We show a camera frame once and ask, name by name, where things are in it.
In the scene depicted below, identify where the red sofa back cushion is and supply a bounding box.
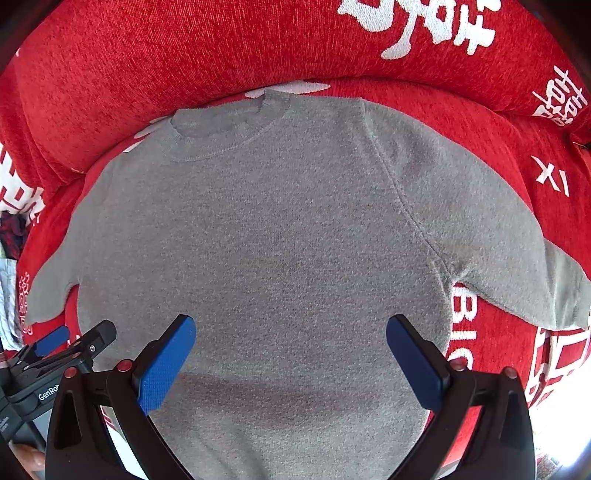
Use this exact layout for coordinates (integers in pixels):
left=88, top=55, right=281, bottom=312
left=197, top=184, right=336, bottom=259
left=0, top=0, right=591, bottom=186

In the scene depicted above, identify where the clothes pile beside sofa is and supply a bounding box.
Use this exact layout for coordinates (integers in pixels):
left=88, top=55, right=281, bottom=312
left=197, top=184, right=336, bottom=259
left=1, top=211, right=27, bottom=351

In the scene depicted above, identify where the grey knit sweater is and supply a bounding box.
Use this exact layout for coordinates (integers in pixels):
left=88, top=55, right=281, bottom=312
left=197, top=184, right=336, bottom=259
left=25, top=89, right=591, bottom=480

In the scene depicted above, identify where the person's left hand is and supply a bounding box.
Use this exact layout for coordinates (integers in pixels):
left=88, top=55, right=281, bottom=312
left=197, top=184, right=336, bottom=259
left=10, top=443, right=45, bottom=480

